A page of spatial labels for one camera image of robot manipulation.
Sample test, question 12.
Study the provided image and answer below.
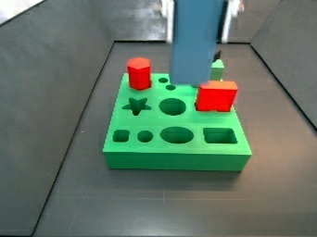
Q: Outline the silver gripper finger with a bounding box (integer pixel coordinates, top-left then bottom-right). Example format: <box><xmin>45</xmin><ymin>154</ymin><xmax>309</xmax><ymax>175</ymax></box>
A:
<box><xmin>221</xmin><ymin>0</ymin><xmax>243</xmax><ymax>44</ymax></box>
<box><xmin>155</xmin><ymin>0</ymin><xmax>175</xmax><ymax>43</ymax></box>

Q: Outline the red hexagonal prism block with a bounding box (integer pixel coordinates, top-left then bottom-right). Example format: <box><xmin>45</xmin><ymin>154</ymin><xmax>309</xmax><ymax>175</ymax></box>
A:
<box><xmin>126</xmin><ymin>57</ymin><xmax>151</xmax><ymax>91</ymax></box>

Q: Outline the blue rectangular block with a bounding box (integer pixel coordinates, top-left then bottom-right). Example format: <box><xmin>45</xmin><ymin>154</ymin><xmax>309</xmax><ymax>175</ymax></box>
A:
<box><xmin>170</xmin><ymin>0</ymin><xmax>225</xmax><ymax>85</ymax></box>

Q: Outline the green shape sorting board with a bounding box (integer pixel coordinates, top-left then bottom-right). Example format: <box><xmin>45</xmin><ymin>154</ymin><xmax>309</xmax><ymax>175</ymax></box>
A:
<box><xmin>103</xmin><ymin>73</ymin><xmax>251</xmax><ymax>171</ymax></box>

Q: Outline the black curved stand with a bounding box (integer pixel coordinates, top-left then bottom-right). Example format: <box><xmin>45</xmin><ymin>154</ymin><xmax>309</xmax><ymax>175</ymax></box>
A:
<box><xmin>213</xmin><ymin>50</ymin><xmax>222</xmax><ymax>61</ymax></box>

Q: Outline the green arch block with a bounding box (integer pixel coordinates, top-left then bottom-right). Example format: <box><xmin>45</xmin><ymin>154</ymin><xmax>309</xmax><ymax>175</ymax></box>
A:
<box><xmin>210</xmin><ymin>59</ymin><xmax>225</xmax><ymax>81</ymax></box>

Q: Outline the red square block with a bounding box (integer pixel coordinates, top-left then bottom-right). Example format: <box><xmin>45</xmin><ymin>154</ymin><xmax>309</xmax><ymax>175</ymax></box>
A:
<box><xmin>195</xmin><ymin>81</ymin><xmax>238</xmax><ymax>112</ymax></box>

